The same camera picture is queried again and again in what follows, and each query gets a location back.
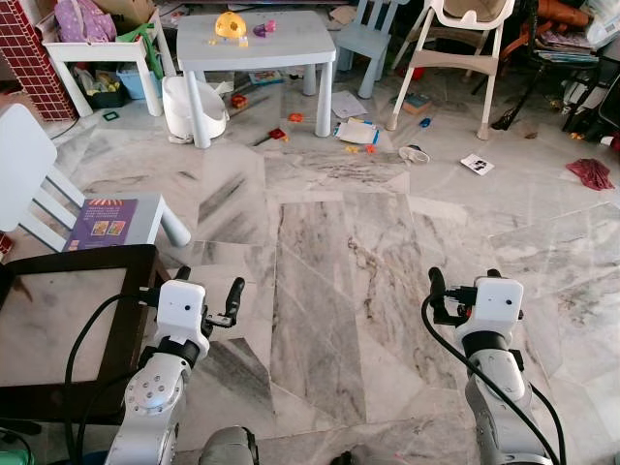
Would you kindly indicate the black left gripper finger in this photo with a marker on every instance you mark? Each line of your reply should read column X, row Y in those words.
column 234, row 295
column 182, row 275

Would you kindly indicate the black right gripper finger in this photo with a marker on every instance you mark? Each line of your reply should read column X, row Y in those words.
column 493, row 275
column 437, row 289

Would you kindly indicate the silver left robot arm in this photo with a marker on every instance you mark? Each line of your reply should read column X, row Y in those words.
column 155, row 392

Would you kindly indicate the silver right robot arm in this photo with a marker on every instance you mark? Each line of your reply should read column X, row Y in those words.
column 499, row 397

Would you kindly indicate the purple picture book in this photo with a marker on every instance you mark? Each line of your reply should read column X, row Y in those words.
column 102, row 225

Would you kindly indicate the small white booklet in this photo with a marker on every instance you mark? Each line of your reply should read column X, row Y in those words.
column 477, row 164

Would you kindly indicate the dark wooden marble-top table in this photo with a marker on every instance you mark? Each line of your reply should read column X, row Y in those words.
column 58, row 325

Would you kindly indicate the grey left robot leg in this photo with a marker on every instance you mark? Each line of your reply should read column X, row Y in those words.
column 228, row 448

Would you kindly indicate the grey robot leg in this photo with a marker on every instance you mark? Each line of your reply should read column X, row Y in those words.
column 342, row 458
column 228, row 448

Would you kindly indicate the red crumpled cloth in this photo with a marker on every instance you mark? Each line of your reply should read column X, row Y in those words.
column 591, row 174

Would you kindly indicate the red small toy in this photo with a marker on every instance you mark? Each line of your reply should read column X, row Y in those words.
column 278, row 135

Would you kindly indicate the blue white picture book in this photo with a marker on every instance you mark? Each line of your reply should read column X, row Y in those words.
column 356, row 133

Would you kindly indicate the orange small toy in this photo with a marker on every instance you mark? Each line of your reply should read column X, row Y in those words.
column 295, row 117

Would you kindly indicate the grey right robot leg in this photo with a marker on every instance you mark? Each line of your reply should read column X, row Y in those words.
column 342, row 458

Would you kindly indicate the black storage bin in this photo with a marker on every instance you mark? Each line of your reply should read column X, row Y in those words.
column 102, row 95

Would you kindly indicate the white child chair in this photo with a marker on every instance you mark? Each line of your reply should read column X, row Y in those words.
column 21, row 160

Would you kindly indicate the blue storage bin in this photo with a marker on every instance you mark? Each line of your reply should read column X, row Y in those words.
column 136, row 82

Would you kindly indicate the white paper sheet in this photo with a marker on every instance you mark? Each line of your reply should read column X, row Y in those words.
column 349, row 104

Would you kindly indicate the white baby high chair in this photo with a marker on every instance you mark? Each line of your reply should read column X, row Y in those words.
column 455, row 60

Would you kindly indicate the grey plastic kids table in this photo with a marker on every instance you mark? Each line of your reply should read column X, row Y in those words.
column 262, row 48

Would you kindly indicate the white small side table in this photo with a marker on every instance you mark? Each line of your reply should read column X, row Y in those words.
column 92, row 50

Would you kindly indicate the yellow dome toy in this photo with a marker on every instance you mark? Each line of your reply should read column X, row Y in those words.
column 231, row 26

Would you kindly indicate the light blue child chair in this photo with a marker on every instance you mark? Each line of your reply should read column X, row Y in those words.
column 368, row 39

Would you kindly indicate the pink small toy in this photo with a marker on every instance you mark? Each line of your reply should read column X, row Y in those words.
column 263, row 28

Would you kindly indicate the red brick-pattern playhouse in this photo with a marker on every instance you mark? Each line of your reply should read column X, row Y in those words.
column 29, row 58

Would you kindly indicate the purple dotted bag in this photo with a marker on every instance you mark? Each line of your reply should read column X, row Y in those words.
column 82, row 21

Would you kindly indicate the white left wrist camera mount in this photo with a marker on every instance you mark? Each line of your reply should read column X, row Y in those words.
column 180, row 310

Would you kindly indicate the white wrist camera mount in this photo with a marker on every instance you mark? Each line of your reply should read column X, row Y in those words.
column 180, row 310
column 492, row 310

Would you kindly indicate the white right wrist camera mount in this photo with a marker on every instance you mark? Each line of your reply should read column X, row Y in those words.
column 492, row 310

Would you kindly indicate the green square frame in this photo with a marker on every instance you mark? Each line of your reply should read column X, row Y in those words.
column 106, row 115

